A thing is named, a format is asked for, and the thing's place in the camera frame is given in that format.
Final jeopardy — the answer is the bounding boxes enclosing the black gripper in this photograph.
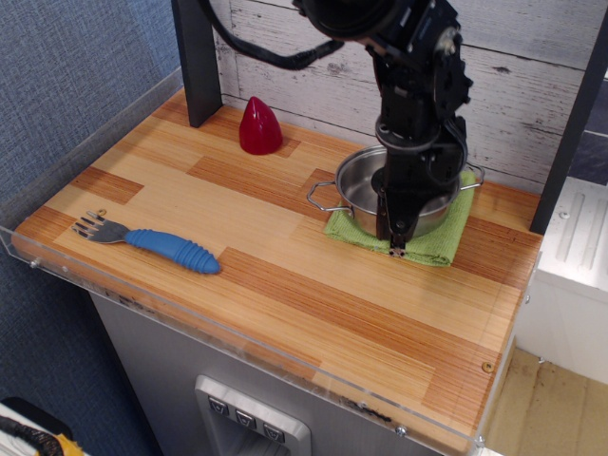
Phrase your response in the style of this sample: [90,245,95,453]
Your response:
[373,115,468,258]

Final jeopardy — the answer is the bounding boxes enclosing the stainless steel pot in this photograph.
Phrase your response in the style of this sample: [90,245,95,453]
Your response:
[307,145,485,238]

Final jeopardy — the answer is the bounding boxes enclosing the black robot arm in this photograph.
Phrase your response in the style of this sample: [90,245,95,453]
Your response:
[294,1,472,256]

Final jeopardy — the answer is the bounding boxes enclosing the green folded cloth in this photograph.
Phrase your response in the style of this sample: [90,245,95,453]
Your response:
[324,189,474,267]

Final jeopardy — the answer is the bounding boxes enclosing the red cone-shaped toy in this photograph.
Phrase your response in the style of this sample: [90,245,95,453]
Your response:
[238,97,283,155]

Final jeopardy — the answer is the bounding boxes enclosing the white toy sink unit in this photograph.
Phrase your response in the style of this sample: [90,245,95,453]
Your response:
[514,178,607,383]

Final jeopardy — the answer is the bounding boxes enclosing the grey cabinet with dispenser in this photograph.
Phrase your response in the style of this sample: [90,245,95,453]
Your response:
[88,290,457,456]

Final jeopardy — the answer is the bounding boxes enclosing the yellow object at corner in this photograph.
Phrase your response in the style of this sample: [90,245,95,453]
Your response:
[45,434,86,456]

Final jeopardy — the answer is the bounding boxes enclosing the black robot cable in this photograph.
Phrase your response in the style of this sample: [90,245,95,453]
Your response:
[197,0,346,70]

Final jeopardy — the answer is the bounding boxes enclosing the dark right vertical post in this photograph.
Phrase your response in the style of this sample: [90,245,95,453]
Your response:
[529,0,608,235]

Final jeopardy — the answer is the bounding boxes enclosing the dark vertical post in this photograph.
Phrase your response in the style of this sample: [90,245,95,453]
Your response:
[171,0,223,127]
[529,0,608,235]

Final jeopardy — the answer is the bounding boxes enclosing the blue handled fork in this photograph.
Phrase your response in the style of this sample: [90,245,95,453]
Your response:
[72,211,220,275]

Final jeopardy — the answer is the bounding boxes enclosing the dark left vertical post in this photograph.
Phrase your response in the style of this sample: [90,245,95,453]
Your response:
[171,0,223,127]

